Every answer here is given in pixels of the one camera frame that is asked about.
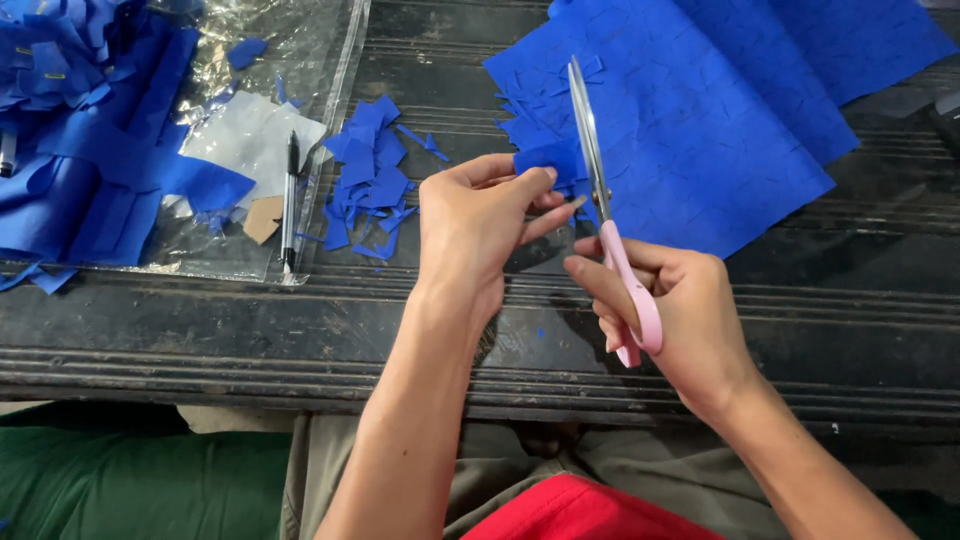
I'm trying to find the person's left hand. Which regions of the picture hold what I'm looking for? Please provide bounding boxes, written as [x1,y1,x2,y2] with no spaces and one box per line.
[411,153,590,331]

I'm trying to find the person's right hand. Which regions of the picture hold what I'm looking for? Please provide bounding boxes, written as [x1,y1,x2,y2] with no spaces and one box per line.
[562,236,759,421]

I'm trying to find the pink-handled scissors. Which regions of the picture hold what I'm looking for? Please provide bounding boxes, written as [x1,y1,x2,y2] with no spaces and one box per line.
[566,55,666,369]

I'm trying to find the small blue felt piece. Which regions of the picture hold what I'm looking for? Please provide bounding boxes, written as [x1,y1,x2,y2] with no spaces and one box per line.
[513,138,583,190]

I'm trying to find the pile of blue felt scraps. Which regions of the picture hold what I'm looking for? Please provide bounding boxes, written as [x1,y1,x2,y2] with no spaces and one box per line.
[294,93,452,263]

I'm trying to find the person's khaki trousers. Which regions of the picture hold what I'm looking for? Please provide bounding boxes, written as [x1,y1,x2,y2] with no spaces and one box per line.
[279,411,826,540]

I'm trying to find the black and silver pen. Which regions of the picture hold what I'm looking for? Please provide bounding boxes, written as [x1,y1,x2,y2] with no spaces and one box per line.
[278,128,302,276]

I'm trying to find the brown cardboard piece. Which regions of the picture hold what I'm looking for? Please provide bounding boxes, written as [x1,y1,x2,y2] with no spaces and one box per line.
[241,195,285,246]

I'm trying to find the large blue felt sheet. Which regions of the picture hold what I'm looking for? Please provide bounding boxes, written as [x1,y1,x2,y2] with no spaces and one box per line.
[483,0,960,261]

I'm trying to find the person's red shirt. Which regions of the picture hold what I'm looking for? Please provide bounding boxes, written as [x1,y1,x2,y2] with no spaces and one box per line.
[460,472,726,540]

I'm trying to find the white paper sheet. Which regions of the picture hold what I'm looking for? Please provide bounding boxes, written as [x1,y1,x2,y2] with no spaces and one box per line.
[160,90,329,220]

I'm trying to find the clear plastic bag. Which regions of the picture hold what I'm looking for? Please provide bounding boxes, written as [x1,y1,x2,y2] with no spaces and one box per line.
[138,0,374,287]

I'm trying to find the single blue felt scrap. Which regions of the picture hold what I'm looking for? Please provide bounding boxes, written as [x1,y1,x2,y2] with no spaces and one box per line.
[226,36,270,72]

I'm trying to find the dark object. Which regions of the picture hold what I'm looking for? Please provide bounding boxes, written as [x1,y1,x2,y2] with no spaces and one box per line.
[928,88,960,155]

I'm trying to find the heap of blue felt strips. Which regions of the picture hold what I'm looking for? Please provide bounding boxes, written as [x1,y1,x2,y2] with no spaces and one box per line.
[0,0,258,295]

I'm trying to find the green cloth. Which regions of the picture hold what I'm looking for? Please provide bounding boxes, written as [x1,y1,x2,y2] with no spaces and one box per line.
[0,401,295,540]

